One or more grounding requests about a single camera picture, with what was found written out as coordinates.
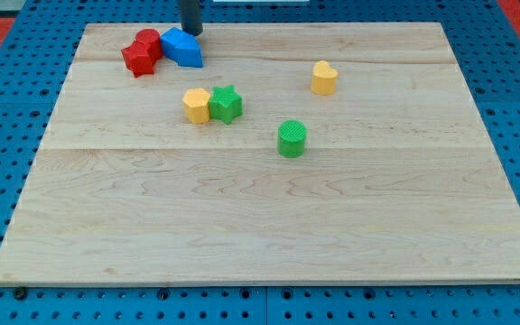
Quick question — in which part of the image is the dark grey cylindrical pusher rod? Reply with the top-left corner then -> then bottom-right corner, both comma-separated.
178,0 -> 203,36

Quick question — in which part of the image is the yellow heart block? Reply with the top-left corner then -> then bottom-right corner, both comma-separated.
311,60 -> 339,96

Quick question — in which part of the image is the blue pentagon block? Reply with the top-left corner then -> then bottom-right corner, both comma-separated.
160,27 -> 204,68

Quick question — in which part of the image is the red cylinder block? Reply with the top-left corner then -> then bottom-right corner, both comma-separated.
135,28 -> 163,62

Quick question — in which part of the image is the red star block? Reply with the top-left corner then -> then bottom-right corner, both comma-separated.
121,42 -> 154,78

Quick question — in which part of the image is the yellow hexagon block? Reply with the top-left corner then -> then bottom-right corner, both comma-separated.
182,88 -> 211,124

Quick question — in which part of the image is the green star block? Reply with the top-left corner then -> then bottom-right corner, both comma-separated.
209,85 -> 243,125

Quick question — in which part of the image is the green cylinder block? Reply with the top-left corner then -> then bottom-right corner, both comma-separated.
277,120 -> 307,158

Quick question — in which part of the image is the light wooden board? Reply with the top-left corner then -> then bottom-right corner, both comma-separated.
0,23 -> 520,287

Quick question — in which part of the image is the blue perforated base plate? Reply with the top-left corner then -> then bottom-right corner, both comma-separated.
0,0 -> 520,324

